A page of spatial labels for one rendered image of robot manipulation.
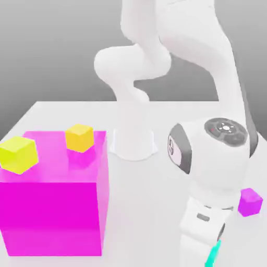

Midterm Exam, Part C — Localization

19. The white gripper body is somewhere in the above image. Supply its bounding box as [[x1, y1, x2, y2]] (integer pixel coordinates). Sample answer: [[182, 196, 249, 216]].
[[178, 221, 226, 267]]

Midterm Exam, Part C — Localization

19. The small purple cube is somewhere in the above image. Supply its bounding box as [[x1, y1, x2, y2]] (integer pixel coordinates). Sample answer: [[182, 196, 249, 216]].
[[237, 187, 264, 217]]

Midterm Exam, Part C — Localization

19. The small orange cube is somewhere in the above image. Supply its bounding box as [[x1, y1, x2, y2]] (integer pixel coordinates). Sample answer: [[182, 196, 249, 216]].
[[65, 124, 95, 153]]

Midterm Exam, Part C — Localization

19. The small yellow cube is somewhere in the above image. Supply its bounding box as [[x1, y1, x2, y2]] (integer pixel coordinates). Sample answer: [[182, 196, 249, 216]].
[[0, 136, 39, 175]]

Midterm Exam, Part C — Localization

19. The large magenta box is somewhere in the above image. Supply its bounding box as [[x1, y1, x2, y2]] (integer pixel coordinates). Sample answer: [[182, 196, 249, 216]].
[[0, 130, 110, 257]]

